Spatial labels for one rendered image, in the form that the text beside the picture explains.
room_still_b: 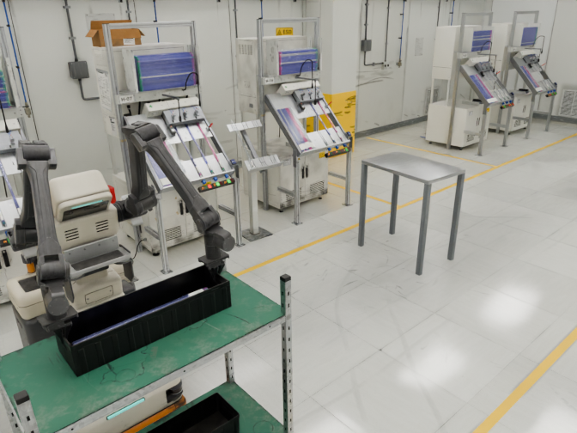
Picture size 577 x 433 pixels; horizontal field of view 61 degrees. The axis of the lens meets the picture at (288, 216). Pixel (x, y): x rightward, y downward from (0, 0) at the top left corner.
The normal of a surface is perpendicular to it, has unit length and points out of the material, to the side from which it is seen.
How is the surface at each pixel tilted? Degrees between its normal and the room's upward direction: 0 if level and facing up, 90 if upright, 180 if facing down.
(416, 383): 0
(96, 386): 0
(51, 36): 90
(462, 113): 90
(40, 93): 90
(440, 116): 90
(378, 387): 0
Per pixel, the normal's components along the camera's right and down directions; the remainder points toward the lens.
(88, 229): 0.66, 0.41
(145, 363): -0.01, -0.92
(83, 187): 0.43, -0.49
